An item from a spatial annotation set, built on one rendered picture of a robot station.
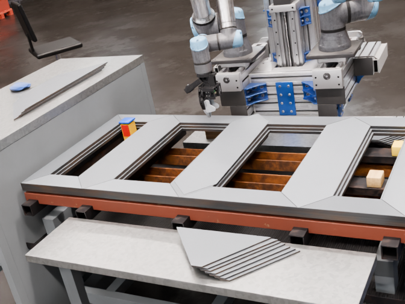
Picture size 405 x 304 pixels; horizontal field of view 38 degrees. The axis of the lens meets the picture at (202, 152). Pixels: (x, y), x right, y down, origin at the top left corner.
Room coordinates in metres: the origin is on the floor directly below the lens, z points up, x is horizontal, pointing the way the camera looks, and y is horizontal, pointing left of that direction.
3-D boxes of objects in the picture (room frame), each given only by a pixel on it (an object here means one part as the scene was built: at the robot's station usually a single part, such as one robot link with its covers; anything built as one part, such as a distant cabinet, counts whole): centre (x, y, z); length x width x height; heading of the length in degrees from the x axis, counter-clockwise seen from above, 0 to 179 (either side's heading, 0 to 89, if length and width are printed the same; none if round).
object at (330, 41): (2.68, -0.71, 1.09); 0.15 x 0.15 x 0.10
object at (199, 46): (2.48, -0.08, 1.21); 0.09 x 0.08 x 0.11; 171
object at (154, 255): (1.65, 0.13, 0.73); 1.20 x 0.26 x 0.03; 59
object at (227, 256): (1.57, 0.00, 0.77); 0.45 x 0.20 x 0.04; 59
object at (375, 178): (1.81, -0.58, 0.79); 0.06 x 0.05 x 0.04; 149
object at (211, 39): (2.57, -0.11, 1.20); 0.11 x 0.11 x 0.08; 81
